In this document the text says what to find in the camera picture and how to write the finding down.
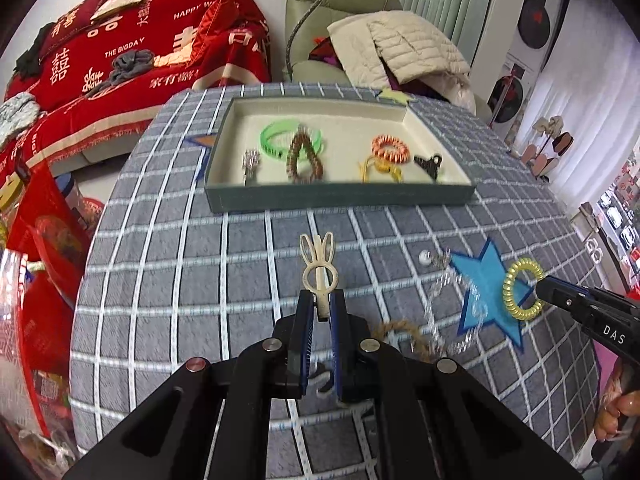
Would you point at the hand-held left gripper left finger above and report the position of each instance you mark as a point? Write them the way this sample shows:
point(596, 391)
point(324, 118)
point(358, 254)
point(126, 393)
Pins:
point(305, 350)

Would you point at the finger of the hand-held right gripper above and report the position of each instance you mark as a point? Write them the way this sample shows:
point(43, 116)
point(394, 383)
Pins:
point(560, 295)

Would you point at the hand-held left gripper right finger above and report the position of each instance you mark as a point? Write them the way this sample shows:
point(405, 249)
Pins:
point(339, 355)

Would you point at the beige rabbit hair clip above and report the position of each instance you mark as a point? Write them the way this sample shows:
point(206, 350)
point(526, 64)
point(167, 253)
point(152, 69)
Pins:
point(314, 265)

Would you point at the black claw hair clip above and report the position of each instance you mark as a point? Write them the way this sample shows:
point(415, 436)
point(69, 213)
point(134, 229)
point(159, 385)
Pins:
point(430, 162)

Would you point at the silver sparkly ornament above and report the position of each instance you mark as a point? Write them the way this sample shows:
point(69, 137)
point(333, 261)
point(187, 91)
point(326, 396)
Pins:
point(250, 162)

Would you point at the green plastic bangle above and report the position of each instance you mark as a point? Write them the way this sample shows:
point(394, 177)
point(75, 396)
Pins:
point(267, 137)

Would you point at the green shallow tray box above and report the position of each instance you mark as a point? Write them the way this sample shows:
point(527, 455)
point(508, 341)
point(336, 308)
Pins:
point(345, 125)

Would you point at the person's right hand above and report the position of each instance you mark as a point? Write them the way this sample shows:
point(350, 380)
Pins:
point(622, 407)

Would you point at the pink star patch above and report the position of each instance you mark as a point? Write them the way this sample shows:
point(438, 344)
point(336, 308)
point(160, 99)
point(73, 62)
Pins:
point(607, 365)

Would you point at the small stool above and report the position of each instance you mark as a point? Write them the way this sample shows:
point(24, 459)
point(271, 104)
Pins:
point(587, 220)

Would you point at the pearl charm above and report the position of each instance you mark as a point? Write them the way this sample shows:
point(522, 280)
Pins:
point(425, 258)

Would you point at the grey checked tablecloth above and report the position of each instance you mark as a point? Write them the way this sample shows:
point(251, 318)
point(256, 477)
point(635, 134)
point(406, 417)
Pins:
point(200, 260)

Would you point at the slipper rack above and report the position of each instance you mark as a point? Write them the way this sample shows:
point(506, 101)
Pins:
point(547, 147)

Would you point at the white sheer curtain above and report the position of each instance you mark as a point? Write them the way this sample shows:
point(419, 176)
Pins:
point(590, 110)

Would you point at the white washing machine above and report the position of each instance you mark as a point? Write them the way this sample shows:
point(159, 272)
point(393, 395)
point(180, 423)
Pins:
point(510, 95)

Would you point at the blue orange star patch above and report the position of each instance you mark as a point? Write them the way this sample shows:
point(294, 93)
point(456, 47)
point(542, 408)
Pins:
point(202, 142)

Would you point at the yellow star patch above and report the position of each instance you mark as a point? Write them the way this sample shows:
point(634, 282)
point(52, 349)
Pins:
point(395, 94)

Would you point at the clear red gift box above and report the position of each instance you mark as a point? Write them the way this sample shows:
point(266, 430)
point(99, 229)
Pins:
point(30, 340)

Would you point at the white dryer machine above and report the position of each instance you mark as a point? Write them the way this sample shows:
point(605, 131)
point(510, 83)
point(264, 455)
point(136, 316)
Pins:
point(535, 20)

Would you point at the red gift bag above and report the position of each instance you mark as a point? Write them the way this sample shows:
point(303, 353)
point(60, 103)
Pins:
point(45, 230)

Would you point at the white down jacket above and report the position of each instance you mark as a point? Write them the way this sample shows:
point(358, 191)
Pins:
point(400, 45)

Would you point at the grey bundled clothing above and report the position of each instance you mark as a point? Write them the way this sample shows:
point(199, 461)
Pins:
point(125, 67)

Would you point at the red satin cushion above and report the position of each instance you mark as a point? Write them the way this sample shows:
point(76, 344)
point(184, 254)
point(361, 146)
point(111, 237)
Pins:
point(220, 20)

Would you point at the green armchair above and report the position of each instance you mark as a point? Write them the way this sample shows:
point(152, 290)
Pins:
point(315, 0)

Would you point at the red printed sofa blanket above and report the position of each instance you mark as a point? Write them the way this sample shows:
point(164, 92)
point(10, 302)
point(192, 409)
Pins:
point(165, 25)

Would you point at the grey white knitted cloth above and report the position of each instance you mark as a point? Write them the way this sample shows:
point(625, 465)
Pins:
point(17, 115)

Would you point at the red embroidered cushion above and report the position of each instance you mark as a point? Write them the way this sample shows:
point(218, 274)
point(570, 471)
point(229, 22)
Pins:
point(70, 25)

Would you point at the dark clothing pile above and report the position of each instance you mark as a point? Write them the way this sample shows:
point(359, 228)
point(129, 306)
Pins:
point(32, 52)

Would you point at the gooseneck camera stand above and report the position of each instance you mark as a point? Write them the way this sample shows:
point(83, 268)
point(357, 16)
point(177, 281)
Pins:
point(305, 20)

